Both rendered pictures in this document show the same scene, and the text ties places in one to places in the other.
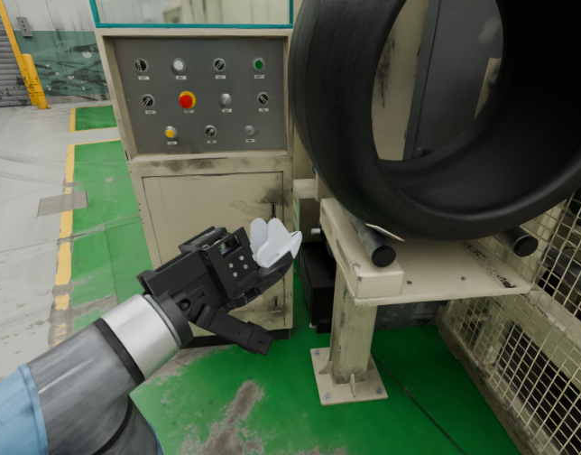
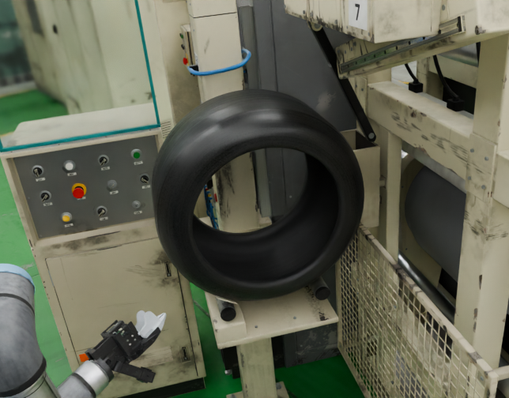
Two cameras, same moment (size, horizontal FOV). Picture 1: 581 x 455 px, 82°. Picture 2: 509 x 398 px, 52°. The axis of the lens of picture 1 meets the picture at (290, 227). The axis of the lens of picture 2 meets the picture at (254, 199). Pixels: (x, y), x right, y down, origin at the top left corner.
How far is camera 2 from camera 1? 0.91 m
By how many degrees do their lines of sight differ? 4
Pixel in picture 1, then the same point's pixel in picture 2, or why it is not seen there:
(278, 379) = not seen: outside the picture
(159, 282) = (96, 353)
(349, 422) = not seen: outside the picture
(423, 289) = (265, 330)
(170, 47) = (61, 153)
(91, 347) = (74, 383)
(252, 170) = (142, 238)
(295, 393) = not seen: outside the picture
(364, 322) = (263, 359)
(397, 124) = (247, 202)
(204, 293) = (116, 355)
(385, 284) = (235, 332)
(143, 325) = (93, 373)
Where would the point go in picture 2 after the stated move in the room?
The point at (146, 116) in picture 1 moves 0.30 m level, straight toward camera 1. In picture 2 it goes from (44, 207) to (58, 241)
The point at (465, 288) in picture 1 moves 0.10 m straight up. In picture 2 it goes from (293, 325) to (292, 298)
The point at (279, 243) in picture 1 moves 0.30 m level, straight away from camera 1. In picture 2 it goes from (152, 323) to (155, 259)
